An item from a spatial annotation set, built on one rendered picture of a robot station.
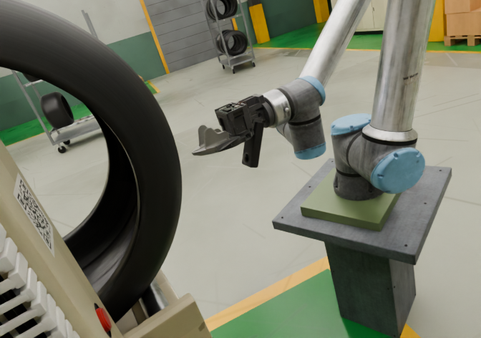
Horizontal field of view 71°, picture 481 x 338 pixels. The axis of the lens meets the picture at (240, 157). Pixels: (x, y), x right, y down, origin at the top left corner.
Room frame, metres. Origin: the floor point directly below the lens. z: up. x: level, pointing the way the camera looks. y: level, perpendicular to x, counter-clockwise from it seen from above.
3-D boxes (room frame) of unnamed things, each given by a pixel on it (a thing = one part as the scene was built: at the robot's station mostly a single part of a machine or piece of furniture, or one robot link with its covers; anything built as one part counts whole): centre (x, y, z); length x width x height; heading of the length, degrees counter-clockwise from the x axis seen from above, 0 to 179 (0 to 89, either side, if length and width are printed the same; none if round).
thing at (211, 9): (8.42, -0.60, 0.96); 1.30 x 0.62 x 1.93; 8
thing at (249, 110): (0.78, -0.04, 1.10); 0.12 x 0.08 x 0.09; 114
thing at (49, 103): (5.86, 2.28, 0.96); 1.30 x 0.62 x 1.92; 102
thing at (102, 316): (0.32, 0.22, 1.06); 0.03 x 0.02 x 0.03; 24
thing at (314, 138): (0.87, -0.19, 0.98); 0.12 x 0.09 x 0.12; 5
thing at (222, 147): (0.74, 0.01, 1.08); 0.09 x 0.05 x 0.02; 114
